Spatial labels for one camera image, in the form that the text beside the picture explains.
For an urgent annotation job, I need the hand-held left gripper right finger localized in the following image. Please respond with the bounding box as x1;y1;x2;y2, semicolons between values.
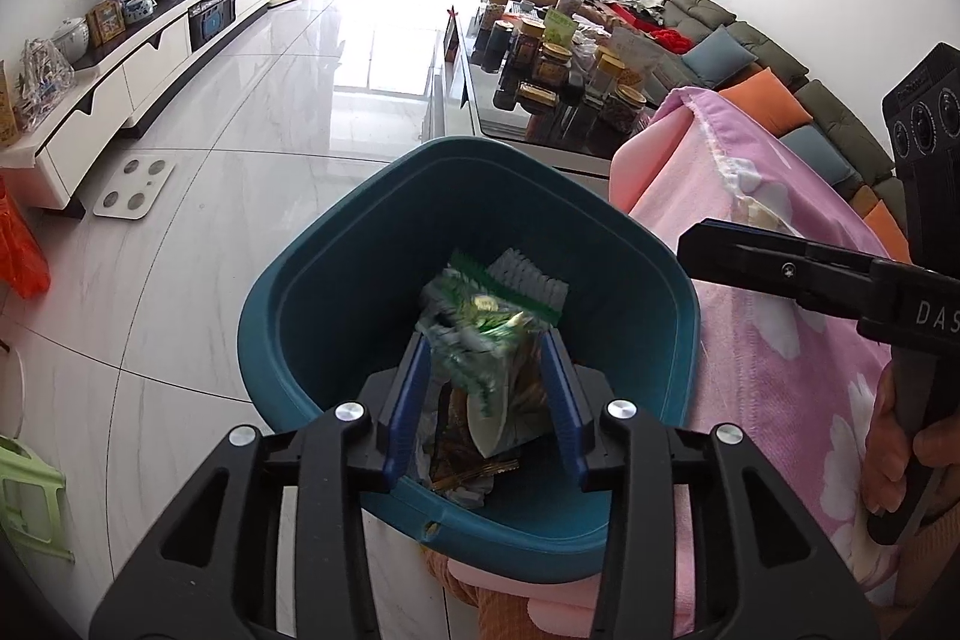
538;331;881;640

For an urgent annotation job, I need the blue cushion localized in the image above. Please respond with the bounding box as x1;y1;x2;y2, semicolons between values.
779;125;853;188
678;26;759;91

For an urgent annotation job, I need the brown gold wrapper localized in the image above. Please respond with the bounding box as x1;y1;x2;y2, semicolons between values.
426;383;527;507

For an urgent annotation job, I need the white ceramic jar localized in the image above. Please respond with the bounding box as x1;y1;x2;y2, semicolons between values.
50;15;92;64

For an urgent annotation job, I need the orange cushion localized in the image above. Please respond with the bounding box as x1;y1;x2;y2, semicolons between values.
862;200;913;267
718;68;815;136

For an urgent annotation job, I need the yellow box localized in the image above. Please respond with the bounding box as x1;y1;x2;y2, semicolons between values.
0;60;23;151

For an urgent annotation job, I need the glossy coffee table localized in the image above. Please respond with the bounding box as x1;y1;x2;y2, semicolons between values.
418;1;655;181

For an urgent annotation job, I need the person's right forearm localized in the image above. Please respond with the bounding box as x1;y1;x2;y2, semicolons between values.
891;482;960;612

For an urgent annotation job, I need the pink floral blanket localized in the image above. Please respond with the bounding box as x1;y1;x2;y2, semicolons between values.
422;85;914;640

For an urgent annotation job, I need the green plastic stool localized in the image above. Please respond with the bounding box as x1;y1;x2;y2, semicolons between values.
0;434;77;564

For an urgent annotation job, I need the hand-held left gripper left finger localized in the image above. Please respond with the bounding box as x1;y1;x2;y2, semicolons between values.
88;332;434;640

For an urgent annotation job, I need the orange plastic bag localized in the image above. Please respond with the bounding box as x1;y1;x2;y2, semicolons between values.
0;173;53;301

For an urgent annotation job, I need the group of food jars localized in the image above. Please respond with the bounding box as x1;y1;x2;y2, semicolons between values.
471;0;651;136

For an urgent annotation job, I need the white bathroom scale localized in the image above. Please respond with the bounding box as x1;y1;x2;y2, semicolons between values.
92;157;178;222

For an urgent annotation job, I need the person's right hand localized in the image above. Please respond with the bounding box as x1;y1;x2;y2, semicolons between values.
859;372;960;522

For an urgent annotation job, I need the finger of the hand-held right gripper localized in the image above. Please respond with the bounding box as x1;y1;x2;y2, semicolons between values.
676;218;880;320

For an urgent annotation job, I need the white black TV cabinet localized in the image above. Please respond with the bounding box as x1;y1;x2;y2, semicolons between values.
0;0;275;222

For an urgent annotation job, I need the green snack bag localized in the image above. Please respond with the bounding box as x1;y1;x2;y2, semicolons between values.
541;7;575;46

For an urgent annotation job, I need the wooden picture frame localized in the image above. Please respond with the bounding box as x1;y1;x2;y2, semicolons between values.
85;0;128;48

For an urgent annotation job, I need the red cloth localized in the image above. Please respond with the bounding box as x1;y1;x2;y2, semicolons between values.
648;26;695;57

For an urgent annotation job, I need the dark green sofa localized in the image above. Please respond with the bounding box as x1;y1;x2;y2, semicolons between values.
636;0;914;259

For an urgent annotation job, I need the green white snack packet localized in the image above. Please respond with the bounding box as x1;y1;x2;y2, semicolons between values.
415;248;571;459

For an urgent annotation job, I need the teal plastic bin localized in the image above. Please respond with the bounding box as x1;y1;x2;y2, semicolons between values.
237;135;703;585

